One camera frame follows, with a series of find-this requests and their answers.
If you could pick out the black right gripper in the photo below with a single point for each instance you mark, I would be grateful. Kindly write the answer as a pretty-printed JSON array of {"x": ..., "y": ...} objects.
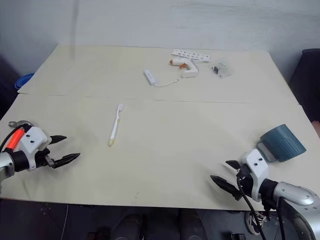
[{"x": 246, "y": 182}]

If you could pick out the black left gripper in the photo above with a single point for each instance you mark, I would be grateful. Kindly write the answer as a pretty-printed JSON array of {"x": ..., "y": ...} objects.
[{"x": 44, "y": 157}]

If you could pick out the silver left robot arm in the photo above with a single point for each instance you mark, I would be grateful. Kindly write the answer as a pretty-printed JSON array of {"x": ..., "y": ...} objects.
[{"x": 7, "y": 162}]

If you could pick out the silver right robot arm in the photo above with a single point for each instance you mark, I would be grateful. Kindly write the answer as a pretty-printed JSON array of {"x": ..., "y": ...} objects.
[{"x": 292, "y": 197}]

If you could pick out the white sneaker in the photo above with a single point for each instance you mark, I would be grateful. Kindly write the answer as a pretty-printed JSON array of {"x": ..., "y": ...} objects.
[{"x": 255, "y": 223}]

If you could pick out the white toothbrush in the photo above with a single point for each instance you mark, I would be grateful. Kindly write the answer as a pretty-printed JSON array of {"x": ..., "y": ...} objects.
[{"x": 116, "y": 124}]

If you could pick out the teal plastic cup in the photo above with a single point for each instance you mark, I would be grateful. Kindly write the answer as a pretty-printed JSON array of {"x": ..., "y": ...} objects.
[{"x": 282, "y": 145}]

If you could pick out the blue plastic basin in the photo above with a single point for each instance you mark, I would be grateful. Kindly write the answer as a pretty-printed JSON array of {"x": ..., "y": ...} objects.
[{"x": 23, "y": 81}]

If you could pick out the dark rounded shape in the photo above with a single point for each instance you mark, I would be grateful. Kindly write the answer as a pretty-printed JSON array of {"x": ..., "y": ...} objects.
[{"x": 130, "y": 226}]

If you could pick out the clear plastic box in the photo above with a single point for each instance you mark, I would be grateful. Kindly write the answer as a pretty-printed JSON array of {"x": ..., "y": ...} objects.
[{"x": 221, "y": 68}]

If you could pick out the white hot glue gun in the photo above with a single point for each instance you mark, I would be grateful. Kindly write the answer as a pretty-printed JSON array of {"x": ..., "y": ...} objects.
[{"x": 186, "y": 66}]

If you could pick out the dark cabinet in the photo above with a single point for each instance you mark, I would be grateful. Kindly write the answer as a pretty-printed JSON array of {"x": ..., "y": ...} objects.
[{"x": 306, "y": 82}]

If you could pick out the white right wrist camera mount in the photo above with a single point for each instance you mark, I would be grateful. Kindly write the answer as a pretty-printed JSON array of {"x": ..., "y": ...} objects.
[{"x": 257, "y": 167}]

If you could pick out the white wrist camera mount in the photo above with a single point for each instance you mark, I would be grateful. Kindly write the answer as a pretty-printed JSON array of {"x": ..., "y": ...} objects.
[
  {"x": 31, "y": 143},
  {"x": 257, "y": 167}
]

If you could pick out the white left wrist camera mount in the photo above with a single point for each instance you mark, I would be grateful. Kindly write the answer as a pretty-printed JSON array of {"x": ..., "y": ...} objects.
[{"x": 31, "y": 143}]

